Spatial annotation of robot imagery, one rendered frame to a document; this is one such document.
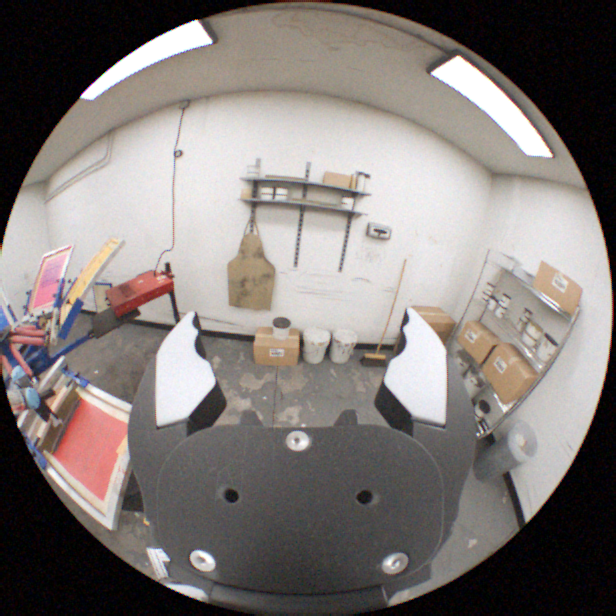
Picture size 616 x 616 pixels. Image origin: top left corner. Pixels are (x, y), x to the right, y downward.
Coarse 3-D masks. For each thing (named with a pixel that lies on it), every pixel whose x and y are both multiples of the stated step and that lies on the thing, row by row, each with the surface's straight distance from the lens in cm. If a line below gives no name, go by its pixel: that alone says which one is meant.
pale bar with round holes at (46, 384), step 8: (64, 360) 159; (56, 368) 157; (48, 376) 157; (56, 376) 158; (40, 384) 159; (48, 384) 156; (40, 392) 155; (24, 416) 156; (32, 416) 157; (24, 424) 157
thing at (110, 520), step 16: (48, 400) 151; (112, 400) 113; (32, 432) 152; (48, 464) 130; (128, 464) 94; (64, 480) 121; (80, 496) 110; (112, 496) 96; (96, 512) 102; (112, 512) 96; (112, 528) 98
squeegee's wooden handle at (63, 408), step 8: (72, 392) 129; (64, 400) 127; (72, 400) 130; (56, 408) 128; (64, 408) 128; (64, 416) 130; (48, 424) 128; (48, 432) 128; (56, 432) 130; (40, 440) 129; (48, 440) 129; (48, 448) 130
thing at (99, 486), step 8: (64, 440) 130; (56, 456) 132; (104, 456) 107; (64, 464) 125; (72, 464) 120; (104, 464) 106; (112, 464) 103; (72, 472) 119; (80, 472) 115; (96, 472) 108; (104, 472) 105; (80, 480) 114; (88, 480) 111; (96, 480) 107; (104, 480) 104; (88, 488) 110; (96, 488) 107; (104, 488) 104; (96, 496) 107; (104, 496) 103
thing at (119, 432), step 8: (80, 400) 134; (80, 408) 131; (88, 408) 126; (96, 408) 122; (96, 416) 119; (104, 416) 116; (112, 416) 113; (72, 424) 129; (112, 424) 110; (120, 424) 107; (112, 432) 108; (120, 432) 105; (112, 440) 106; (120, 440) 104; (112, 448) 105; (112, 456) 104
